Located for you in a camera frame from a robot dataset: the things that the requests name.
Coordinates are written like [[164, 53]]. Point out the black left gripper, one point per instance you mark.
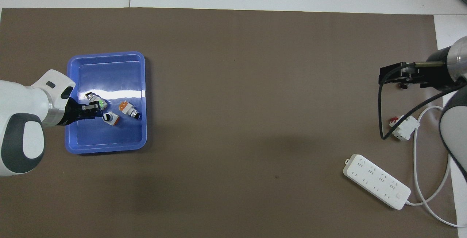
[[71, 116]]

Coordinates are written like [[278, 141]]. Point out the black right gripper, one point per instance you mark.
[[437, 74]]

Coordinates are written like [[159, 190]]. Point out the orange switch with black knob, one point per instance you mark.
[[110, 118]]

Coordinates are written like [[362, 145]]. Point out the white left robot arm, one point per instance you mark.
[[22, 121]]

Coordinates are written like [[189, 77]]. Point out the blue plastic tray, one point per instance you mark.
[[105, 139]]

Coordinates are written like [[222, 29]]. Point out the white breaker with red terminals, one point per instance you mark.
[[404, 127]]

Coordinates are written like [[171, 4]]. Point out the white power strip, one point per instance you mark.
[[375, 180]]

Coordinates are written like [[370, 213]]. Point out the brown table mat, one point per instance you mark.
[[237, 85]]

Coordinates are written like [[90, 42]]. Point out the green push button switch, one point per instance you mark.
[[91, 96]]

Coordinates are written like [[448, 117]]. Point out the orange push button switch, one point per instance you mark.
[[127, 108]]

